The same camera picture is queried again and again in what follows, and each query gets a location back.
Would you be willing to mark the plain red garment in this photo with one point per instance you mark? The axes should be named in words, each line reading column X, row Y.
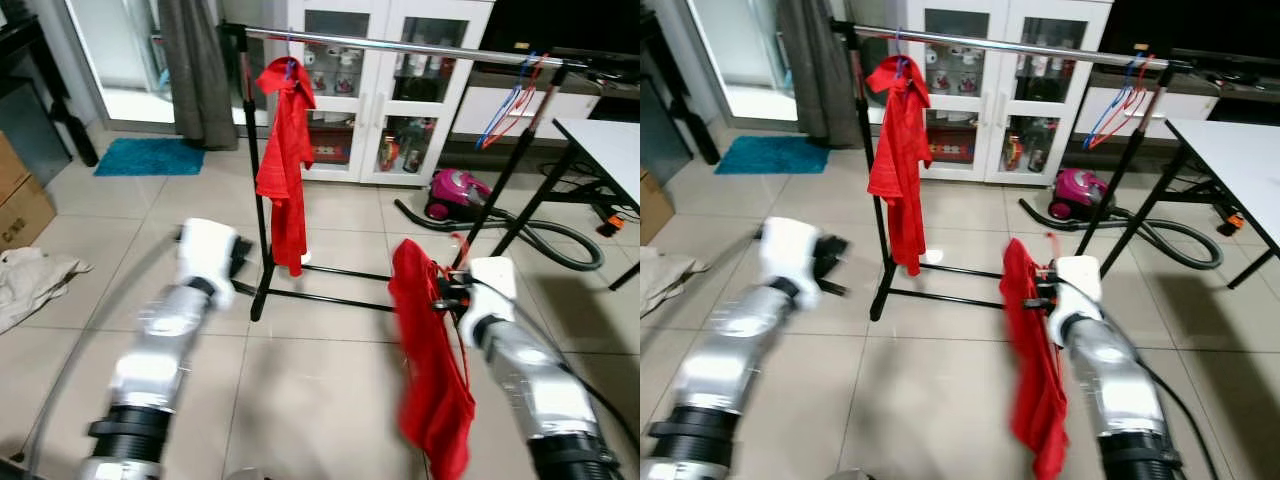
column 430, row 380
column 1035, row 400
column 900, row 170
column 285, row 170

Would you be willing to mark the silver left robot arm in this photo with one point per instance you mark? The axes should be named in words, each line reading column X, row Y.
column 720, row 360
column 150, row 360

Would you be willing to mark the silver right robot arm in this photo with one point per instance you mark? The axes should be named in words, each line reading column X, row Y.
column 530, row 380
column 1110, row 380

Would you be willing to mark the black chrome clothes rack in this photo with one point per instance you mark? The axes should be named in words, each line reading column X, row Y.
column 880, row 230
column 255, row 200

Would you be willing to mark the magenta vacuum cleaner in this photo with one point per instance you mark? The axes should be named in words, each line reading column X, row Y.
column 455, row 190
column 1078, row 190

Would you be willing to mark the blue floor mat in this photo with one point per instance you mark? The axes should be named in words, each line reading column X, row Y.
column 150, row 157
column 765, row 155

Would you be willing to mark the white crumpled cloth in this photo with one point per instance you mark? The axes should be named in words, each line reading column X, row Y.
column 35, row 285
column 665, row 280

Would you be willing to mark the small orange black object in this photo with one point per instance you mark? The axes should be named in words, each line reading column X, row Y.
column 1231, row 218
column 611, row 222

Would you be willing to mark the white glass door cabinet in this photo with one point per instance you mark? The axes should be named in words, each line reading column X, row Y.
column 382, row 120
column 1003, row 120

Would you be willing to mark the brown cardboard box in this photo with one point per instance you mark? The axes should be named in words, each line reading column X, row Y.
column 652, row 210
column 10, row 165
column 25, row 215

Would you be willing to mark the grey curtain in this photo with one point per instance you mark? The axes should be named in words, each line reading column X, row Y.
column 810, row 70
column 195, row 70

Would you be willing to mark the white framed glass door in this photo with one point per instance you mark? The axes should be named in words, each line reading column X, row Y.
column 120, row 60
column 735, row 55

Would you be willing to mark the white low sideboard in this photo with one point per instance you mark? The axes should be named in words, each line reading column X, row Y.
column 1230, row 100
column 580, row 105

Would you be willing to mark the black television screen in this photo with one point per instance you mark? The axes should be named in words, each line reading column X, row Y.
column 560, row 30
column 1190, row 25

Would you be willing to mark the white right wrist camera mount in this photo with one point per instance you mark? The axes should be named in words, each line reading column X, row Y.
column 492, row 285
column 1078, row 285

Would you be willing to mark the black table leg frame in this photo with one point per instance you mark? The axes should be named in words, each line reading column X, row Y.
column 1148, row 210
column 535, row 200

